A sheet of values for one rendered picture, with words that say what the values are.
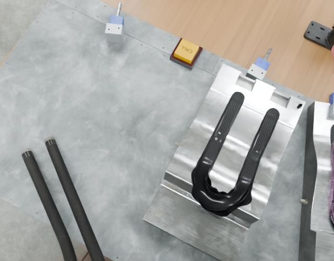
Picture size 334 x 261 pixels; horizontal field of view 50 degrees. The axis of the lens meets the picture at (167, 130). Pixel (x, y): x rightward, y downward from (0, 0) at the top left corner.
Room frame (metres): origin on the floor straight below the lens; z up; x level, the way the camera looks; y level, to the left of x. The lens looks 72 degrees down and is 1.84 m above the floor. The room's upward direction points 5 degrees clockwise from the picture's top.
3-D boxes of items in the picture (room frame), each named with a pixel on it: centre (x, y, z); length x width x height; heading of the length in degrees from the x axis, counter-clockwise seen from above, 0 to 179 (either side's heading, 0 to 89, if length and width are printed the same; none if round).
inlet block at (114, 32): (0.68, 0.19, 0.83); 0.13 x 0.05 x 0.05; 179
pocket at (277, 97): (0.43, -0.32, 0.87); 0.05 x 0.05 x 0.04; 68
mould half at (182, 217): (0.25, -0.17, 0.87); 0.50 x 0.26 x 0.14; 158
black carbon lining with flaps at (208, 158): (0.26, -0.19, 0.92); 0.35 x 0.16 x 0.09; 158
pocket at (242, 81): (0.47, -0.22, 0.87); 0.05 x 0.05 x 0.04; 68
